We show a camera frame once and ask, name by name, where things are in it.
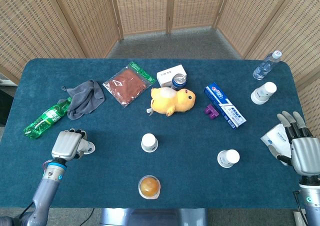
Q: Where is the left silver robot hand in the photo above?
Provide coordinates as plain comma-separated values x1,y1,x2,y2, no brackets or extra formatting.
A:
51,128,88,162

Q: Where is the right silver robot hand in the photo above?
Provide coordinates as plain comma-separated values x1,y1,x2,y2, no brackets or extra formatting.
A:
268,110,320,177

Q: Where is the white printed paper cup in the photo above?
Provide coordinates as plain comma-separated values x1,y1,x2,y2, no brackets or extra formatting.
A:
140,133,159,153
79,138,96,156
216,149,241,169
250,81,278,105

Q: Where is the orange fruit jelly cup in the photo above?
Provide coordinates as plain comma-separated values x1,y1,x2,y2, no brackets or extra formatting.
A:
137,175,161,200

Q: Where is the green plastic soda bottle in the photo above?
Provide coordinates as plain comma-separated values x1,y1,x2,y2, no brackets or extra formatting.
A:
23,96,73,140

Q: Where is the white tissue pack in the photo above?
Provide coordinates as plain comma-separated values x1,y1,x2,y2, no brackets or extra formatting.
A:
259,122,293,166

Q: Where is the grey microfibre cloth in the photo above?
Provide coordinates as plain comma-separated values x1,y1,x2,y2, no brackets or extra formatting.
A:
61,79,106,121

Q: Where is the woven bamboo screen panel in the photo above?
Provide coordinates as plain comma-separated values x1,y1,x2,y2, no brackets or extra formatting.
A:
109,0,173,41
0,0,87,86
296,77,320,142
243,0,320,87
166,0,230,34
213,0,287,59
48,0,121,59

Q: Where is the blue felt table cover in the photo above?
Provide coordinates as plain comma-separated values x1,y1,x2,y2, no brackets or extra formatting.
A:
0,58,320,209

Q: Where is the brown cloth in clear packet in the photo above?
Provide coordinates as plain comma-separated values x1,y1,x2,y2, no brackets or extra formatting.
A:
102,61,157,108

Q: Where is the blue toothpaste box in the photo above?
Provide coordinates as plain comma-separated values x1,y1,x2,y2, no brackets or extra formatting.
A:
203,82,247,130

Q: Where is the clear plastic water bottle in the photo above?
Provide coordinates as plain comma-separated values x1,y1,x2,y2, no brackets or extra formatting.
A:
252,50,283,81

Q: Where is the purple plastic block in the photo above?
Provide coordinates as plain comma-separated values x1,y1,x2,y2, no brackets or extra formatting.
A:
203,104,220,121

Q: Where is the grey-blue robot torso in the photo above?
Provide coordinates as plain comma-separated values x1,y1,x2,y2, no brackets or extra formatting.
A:
99,207,209,226

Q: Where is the yellow plush duck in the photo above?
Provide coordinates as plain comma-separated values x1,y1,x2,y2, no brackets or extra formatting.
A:
146,86,197,118

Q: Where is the white cardboard box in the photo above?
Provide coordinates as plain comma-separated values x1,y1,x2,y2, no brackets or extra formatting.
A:
156,64,188,88

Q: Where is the blue drink can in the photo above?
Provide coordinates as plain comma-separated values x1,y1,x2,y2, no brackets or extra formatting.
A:
171,73,188,91

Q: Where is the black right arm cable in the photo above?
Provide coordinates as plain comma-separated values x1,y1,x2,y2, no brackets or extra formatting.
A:
292,190,310,226

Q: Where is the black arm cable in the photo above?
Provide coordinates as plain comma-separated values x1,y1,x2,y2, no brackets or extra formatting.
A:
292,190,310,226
19,202,36,218

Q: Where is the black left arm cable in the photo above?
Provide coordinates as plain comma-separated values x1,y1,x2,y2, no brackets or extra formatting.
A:
19,202,36,218

